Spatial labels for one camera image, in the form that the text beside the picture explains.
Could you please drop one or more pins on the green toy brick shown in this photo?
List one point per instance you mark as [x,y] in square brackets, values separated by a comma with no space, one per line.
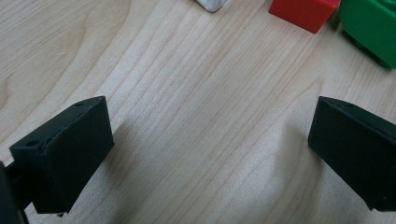
[370,28]

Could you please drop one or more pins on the clear plastic bag white trim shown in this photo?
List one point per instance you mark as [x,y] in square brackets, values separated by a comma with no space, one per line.
[211,4]

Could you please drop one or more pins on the red toy brick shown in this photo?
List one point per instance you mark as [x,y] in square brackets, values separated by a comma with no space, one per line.
[302,12]

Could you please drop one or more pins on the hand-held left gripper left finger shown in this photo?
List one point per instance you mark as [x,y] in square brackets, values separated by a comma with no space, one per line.
[62,155]

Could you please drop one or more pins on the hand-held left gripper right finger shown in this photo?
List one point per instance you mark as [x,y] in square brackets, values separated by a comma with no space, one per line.
[358,149]

